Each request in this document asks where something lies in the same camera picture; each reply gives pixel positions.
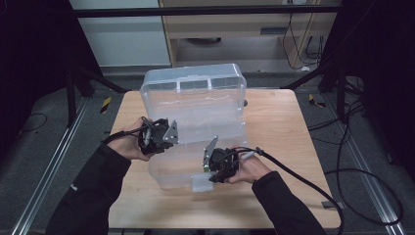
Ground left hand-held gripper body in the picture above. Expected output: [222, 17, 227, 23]
[138, 117, 180, 157]

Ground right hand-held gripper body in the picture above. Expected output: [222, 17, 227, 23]
[202, 135, 241, 179]

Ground clear plastic storage box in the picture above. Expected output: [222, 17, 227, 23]
[139, 63, 250, 193]

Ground person's right hand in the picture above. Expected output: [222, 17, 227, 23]
[227, 146, 273, 185]

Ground person's left hand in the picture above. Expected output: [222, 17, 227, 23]
[107, 117, 155, 162]

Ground yellow black floor tape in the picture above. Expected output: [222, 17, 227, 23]
[307, 93, 327, 109]
[99, 96, 113, 115]

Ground black metal stand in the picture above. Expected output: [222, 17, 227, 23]
[281, 61, 364, 124]
[64, 58, 130, 129]

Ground white cabinet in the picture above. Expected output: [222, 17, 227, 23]
[69, 0, 171, 69]

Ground grey tape strip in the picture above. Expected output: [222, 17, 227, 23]
[320, 200, 346, 211]

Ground black horizontal bar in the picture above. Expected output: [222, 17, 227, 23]
[69, 5, 343, 19]

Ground light wooden desk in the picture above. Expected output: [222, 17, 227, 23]
[159, 0, 344, 73]

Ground dark curtain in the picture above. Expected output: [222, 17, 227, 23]
[0, 0, 103, 160]
[320, 0, 415, 182]

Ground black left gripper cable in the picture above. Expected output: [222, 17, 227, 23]
[103, 117, 154, 147]

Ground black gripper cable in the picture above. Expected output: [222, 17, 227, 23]
[224, 146, 405, 235]
[103, 117, 154, 147]

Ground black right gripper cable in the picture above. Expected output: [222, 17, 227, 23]
[224, 146, 405, 235]

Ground black floor cables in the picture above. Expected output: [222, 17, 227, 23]
[307, 97, 366, 146]

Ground aluminium floor rail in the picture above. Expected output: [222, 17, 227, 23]
[325, 93, 408, 235]
[10, 97, 91, 235]

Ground thin black floor cable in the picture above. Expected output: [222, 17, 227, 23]
[19, 112, 49, 135]

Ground black cables behind desk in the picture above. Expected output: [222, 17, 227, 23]
[281, 12, 328, 71]

